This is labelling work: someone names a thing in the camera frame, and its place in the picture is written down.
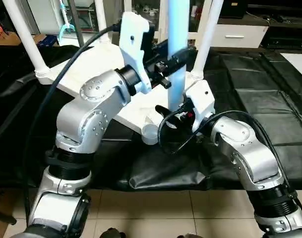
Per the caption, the white low drawer unit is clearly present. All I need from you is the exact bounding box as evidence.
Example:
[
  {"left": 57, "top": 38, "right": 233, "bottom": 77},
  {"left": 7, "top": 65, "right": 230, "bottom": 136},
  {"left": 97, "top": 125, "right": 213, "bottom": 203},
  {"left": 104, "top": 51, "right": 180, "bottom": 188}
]
[{"left": 210, "top": 22, "right": 269, "bottom": 49}]

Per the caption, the white plastic table leg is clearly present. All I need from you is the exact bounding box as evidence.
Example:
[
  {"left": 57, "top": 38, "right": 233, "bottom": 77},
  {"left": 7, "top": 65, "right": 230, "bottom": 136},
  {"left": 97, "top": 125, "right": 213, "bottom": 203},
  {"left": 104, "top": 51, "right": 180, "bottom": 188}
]
[
  {"left": 166, "top": 0, "right": 192, "bottom": 113},
  {"left": 2, "top": 0, "right": 51, "bottom": 78},
  {"left": 93, "top": 0, "right": 112, "bottom": 45},
  {"left": 190, "top": 0, "right": 225, "bottom": 81}
]

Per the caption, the white sheet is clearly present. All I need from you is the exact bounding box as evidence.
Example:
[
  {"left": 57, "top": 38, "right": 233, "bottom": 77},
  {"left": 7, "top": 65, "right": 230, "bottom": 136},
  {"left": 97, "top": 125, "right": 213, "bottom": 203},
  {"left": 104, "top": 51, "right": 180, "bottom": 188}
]
[{"left": 280, "top": 52, "right": 302, "bottom": 84}]

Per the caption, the grey metal pole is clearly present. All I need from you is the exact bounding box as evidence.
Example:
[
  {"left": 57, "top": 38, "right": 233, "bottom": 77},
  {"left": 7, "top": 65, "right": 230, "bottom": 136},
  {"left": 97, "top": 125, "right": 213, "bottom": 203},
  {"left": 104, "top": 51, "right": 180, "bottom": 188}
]
[{"left": 70, "top": 0, "right": 86, "bottom": 48}]

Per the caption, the white glass-door cabinet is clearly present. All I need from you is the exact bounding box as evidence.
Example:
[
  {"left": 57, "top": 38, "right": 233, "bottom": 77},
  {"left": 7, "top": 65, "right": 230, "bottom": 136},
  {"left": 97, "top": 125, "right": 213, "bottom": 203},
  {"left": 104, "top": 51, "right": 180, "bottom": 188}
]
[{"left": 122, "top": 0, "right": 213, "bottom": 41}]

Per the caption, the black work mat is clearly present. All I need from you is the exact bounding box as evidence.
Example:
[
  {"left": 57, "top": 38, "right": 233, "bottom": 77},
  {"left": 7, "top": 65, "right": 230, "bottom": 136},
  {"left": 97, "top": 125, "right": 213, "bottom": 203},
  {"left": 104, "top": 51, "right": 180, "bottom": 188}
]
[{"left": 0, "top": 45, "right": 302, "bottom": 191}]

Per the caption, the white plastic table top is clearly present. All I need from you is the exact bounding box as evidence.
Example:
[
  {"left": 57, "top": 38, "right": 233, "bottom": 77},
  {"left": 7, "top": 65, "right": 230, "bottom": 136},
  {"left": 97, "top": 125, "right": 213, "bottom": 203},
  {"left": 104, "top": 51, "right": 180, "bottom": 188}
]
[{"left": 36, "top": 39, "right": 207, "bottom": 145}]

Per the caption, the blue cardboard box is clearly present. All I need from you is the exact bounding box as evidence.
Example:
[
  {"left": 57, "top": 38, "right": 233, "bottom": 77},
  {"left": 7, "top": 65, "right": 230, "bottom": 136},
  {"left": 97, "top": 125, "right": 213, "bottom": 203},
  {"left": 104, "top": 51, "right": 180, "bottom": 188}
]
[{"left": 38, "top": 33, "right": 61, "bottom": 47}]

